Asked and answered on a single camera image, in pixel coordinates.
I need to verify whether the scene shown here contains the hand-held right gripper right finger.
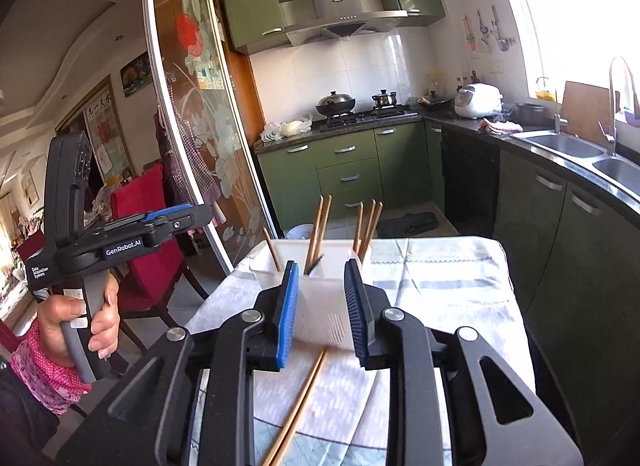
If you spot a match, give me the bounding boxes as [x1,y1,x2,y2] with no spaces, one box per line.
[344,258,583,466]

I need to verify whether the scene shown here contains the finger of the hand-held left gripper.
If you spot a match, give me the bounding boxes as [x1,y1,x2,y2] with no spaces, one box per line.
[149,202,214,247]
[95,203,195,237]

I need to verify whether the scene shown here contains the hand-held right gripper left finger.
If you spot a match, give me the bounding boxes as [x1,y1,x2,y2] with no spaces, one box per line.
[55,262,300,466]

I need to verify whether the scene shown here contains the white plastic utensil holder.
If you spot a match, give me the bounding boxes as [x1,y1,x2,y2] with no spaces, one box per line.
[248,238,373,352]

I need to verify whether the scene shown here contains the hanging kitchen utensils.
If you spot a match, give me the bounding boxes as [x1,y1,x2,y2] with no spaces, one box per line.
[462,6,519,54]

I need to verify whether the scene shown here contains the person's left hand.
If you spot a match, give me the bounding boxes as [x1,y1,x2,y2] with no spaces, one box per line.
[37,275,122,367]

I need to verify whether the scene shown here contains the red chair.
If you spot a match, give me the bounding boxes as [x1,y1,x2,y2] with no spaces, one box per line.
[110,163,211,341]

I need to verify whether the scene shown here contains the framed calligraphy scroll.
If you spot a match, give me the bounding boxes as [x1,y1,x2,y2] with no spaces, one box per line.
[82,76,134,187]

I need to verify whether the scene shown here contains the pale blue patterned tablecloth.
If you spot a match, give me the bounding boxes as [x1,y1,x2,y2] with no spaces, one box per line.
[185,236,538,466]

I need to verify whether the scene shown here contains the flower print glass sliding door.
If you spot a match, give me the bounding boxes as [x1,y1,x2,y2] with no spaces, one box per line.
[142,0,279,271]

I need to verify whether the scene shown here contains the black floor mat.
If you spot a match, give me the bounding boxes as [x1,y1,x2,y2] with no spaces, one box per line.
[375,212,439,237]

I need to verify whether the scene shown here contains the white plastic bag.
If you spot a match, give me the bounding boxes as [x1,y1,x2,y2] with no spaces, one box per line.
[260,113,314,145]

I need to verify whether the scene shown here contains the black wok with lid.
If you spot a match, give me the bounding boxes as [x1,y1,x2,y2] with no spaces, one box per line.
[315,90,357,117]

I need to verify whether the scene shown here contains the black gas stove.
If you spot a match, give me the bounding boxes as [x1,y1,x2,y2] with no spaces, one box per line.
[320,106,419,129]

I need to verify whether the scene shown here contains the dark frying pan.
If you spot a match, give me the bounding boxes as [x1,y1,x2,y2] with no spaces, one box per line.
[417,90,454,112]

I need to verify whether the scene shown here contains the pink cloth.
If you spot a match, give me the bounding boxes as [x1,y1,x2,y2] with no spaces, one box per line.
[477,117,524,136]

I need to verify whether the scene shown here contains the white rice cooker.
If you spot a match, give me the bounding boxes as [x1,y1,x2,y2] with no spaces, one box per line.
[454,84,504,121]

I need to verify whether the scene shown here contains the dark kitchen countertop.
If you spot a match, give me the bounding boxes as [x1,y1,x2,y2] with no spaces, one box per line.
[255,113,640,227]

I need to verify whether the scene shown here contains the steel range hood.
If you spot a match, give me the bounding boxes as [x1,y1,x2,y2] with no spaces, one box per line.
[277,0,409,44]

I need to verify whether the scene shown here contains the black cooking pot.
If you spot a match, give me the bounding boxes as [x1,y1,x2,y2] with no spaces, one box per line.
[515,103,546,127]

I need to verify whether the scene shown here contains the steel kitchen sink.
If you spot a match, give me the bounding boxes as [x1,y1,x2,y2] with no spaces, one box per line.
[510,128,640,197]

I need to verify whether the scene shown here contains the small steel faucet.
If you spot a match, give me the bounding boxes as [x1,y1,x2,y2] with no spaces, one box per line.
[535,76,569,135]

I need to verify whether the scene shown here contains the wooden cutting board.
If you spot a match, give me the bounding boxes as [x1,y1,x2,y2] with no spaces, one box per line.
[560,80,614,147]

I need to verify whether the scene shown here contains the tall steel faucet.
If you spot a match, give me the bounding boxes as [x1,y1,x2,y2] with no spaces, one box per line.
[597,56,637,157]

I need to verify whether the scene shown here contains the dark framed wall picture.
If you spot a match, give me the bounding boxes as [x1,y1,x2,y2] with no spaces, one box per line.
[120,53,154,97]

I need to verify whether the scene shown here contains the green wall cabinets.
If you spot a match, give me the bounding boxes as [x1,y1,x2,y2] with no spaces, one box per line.
[220,0,447,54]

